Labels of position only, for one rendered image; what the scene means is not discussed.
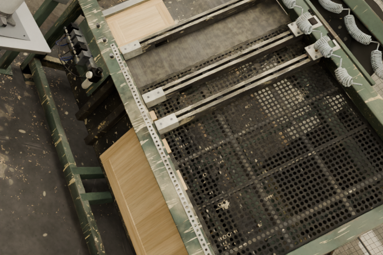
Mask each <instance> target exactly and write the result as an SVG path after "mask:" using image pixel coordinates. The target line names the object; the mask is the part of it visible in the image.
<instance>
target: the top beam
mask: <svg viewBox="0 0 383 255"><path fill-rule="evenodd" d="M277 1H278V2H279V3H280V5H281V6H282V8H283V9H284V10H285V12H286V13H287V14H288V16H289V17H290V18H291V19H292V21H293V22H295V21H296V20H297V19H298V18H299V17H300V16H301V10H302V9H303V14H304V13H306V12H307V13H309V11H308V10H309V9H310V8H309V7H308V6H307V5H306V3H305V2H304V1H303V0H296V3H295V5H297V6H300V7H302V8H299V7H295V6H294V8H292V9H288V8H287V7H286V6H285V4H284V3H283V1H282V0H277ZM313 30H316V31H320V32H314V31H312V32H311V33H310V34H307V35H306V34H304V37H305V38H306V39H307V41H308V42H309V44H310V45H312V44H314V43H315V42H316V41H318V40H319V39H320V33H321V32H322V37H324V36H326V37H327V36H328V35H327V33H328V31H327V30H326V29H325V27H324V26H323V25H322V26H320V27H318V28H315V29H313ZM327 43H328V45H329V46H330V47H331V48H333V47H335V46H336V45H335V44H334V43H333V41H331V40H330V41H328V42H327ZM333 55H337V56H341V58H342V62H341V68H345V69H346V70H347V73H348V75H349V76H351V77H353V79H352V80H353V83H358V84H362V85H355V84H351V86H349V87H345V86H344V85H342V84H341V83H340V82H339V83H340V85H341V86H342V87H343V88H344V90H345V91H346V92H347V94H348V95H349V97H350V98H351V99H352V101H353V102H354V103H355V104H356V106H357V107H358V108H359V110H360V111H361V113H362V114H363V115H364V117H365V118H366V119H367V120H368V122H369V123H370V124H371V126H372V127H373V129H374V130H375V131H376V133H377V134H378V135H379V136H380V138H381V139H382V140H383V99H382V97H381V96H380V95H379V94H378V92H377V91H376V90H375V89H374V87H373V86H372V87H371V85H370V84H369V83H368V82H367V80H366V79H365V77H364V76H363V75H362V74H361V73H360V71H359V70H358V69H357V68H356V66H355V65H354V64H353V63H352V61H351V60H350V59H349V57H347V55H346V54H345V52H344V51H343V50H342V49H339V50H336V51H334V52H333ZM341 58H339V57H335V56H330V57H324V56H323V57H321V59H322V61H323V62H324V63H325V65H326V66H327V67H328V69H329V70H330V71H331V72H332V74H333V75H334V77H335V78H336V79H337V77H336V75H335V70H336V69H337V68H339V67H340V59H341ZM337 81H339V80H338V79H337Z"/></svg>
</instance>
